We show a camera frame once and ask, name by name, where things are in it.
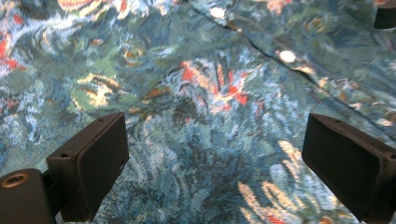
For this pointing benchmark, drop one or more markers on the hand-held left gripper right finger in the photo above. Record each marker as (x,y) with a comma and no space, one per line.
(351,165)

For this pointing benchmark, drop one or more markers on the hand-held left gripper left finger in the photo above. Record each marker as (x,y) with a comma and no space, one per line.
(90,165)

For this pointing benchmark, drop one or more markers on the teal floral patterned shirt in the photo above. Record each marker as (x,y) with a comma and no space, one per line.
(199,93)

